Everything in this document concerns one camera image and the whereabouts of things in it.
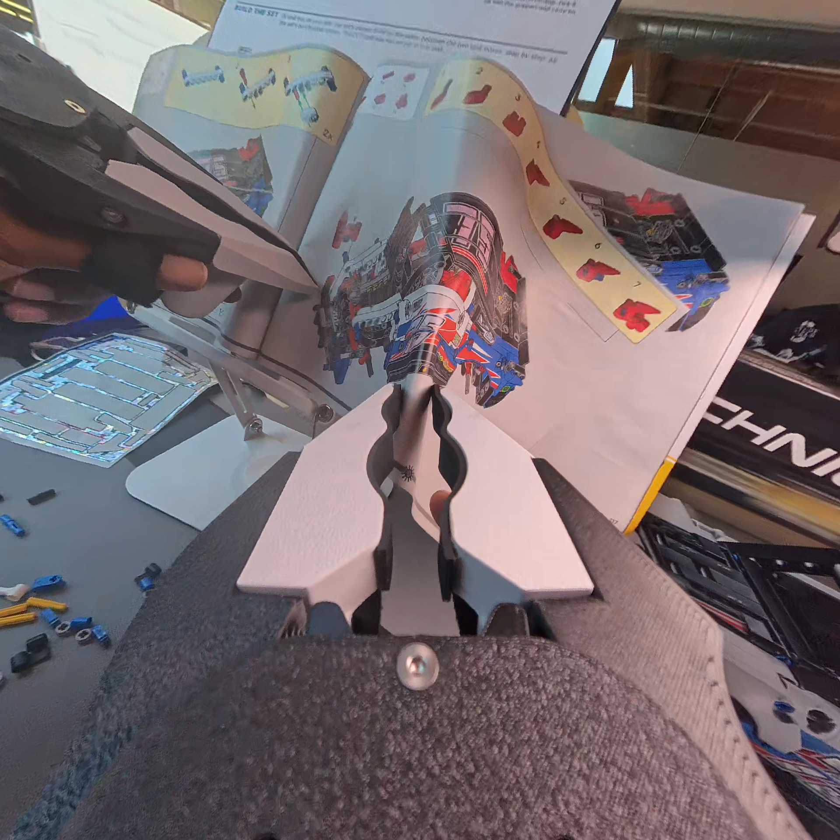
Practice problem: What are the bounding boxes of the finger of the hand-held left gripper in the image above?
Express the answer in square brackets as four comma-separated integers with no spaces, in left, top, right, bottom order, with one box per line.
[126,123,311,273]
[105,159,317,294]

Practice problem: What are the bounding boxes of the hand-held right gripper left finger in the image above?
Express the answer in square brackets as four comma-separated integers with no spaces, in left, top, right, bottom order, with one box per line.
[236,386,401,634]

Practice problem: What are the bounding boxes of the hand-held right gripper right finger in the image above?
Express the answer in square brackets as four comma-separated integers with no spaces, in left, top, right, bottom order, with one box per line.
[430,386,596,634]

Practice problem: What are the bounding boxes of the building instruction booklet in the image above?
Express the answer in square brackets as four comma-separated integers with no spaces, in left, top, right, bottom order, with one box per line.
[131,42,818,532]

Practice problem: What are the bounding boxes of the person's left hand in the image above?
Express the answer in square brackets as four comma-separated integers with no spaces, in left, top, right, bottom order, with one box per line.
[0,177,210,324]

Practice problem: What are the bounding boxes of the white book stand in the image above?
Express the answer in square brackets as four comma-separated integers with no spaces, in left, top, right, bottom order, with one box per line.
[125,279,355,531]

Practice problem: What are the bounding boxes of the holographic sticker sheet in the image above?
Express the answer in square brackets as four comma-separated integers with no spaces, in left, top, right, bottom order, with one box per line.
[0,331,219,468]

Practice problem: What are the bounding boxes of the white printed paper sheet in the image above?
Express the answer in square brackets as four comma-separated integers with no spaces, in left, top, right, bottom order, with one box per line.
[206,0,623,118]

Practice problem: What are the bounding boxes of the race car set box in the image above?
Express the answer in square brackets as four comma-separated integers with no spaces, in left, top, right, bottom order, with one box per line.
[637,348,840,840]

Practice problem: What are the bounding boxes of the scattered small brick parts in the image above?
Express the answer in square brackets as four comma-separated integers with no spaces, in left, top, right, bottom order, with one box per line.
[0,489,164,677]

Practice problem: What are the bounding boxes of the black printed cloth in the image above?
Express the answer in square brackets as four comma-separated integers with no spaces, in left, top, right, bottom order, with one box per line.
[745,303,840,378]

